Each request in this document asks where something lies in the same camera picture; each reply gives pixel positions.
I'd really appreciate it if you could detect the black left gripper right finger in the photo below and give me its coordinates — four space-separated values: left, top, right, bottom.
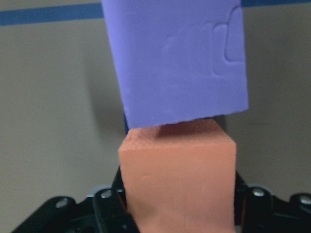
234 172 277 233

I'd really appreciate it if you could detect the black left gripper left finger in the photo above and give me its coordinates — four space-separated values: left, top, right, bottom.
92 169 139 233

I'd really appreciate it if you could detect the orange foam cube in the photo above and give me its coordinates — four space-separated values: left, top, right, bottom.
119 119 236 233

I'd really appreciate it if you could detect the purple foam cube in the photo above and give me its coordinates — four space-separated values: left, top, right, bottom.
102 0 248 128

